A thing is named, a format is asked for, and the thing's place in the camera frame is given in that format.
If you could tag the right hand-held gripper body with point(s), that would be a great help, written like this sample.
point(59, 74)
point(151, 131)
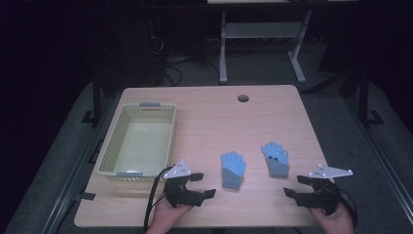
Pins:
point(321, 195)

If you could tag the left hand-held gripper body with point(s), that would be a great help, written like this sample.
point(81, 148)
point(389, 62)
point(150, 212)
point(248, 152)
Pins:
point(181, 195)

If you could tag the blue grey knit glove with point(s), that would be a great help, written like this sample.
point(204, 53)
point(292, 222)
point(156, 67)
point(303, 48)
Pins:
point(232, 167)

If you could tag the blue grey glove dotted palm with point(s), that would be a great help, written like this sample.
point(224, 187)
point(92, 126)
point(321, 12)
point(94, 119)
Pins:
point(276, 159)

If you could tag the pale yellow plastic basket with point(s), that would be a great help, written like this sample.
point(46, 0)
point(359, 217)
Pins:
point(142, 146)

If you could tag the person's left hand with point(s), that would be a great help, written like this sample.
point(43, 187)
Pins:
point(164, 217)

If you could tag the person's right hand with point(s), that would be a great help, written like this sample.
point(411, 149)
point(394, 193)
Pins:
point(336, 222)

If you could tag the black table edge clip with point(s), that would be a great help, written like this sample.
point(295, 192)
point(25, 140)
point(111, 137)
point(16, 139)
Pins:
point(86, 196)

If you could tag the aluminium floor rail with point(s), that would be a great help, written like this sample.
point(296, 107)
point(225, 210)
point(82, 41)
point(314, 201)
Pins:
point(383, 162)
point(71, 182)

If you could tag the black stand post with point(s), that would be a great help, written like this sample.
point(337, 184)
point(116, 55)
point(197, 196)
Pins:
point(363, 97)
point(96, 97)

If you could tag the white metal desk frame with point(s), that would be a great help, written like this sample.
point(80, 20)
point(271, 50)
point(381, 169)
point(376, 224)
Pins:
point(259, 30)

